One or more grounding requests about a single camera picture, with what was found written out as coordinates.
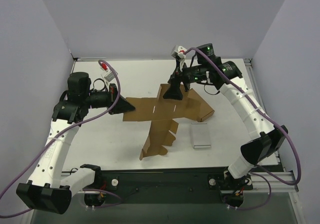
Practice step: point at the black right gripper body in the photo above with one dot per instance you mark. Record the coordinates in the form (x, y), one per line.
(179, 78)

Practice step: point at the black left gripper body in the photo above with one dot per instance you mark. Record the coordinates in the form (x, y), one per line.
(113, 98)

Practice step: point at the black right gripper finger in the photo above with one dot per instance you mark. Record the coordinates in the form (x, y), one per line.
(187, 86)
(173, 92)

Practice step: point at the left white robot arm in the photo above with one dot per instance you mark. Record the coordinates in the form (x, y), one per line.
(45, 190)

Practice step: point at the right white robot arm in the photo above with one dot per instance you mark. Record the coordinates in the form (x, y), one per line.
(226, 77)

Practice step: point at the folded brown cardboard box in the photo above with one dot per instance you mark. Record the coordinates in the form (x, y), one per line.
(202, 109)

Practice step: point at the grey metal block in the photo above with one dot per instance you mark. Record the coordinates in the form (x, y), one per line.
(200, 136)

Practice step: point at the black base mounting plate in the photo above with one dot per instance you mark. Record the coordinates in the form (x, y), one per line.
(199, 185)

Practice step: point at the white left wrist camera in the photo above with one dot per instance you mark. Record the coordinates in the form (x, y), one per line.
(107, 74)

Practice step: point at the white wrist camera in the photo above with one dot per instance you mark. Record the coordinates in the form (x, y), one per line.
(178, 53)
(107, 74)

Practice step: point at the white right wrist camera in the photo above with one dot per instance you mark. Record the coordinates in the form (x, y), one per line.
(178, 53)

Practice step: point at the aluminium frame rail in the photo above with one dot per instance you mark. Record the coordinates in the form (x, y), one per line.
(275, 137)

